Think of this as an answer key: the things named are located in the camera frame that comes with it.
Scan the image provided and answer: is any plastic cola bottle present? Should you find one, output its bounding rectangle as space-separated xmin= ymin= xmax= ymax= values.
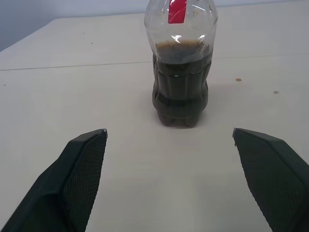
xmin=144 ymin=0 xmax=216 ymax=128

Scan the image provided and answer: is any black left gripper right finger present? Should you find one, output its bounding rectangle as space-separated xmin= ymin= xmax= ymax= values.
xmin=232 ymin=127 xmax=309 ymax=232

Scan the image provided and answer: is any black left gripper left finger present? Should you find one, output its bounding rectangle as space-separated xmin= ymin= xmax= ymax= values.
xmin=0 ymin=128 xmax=108 ymax=232

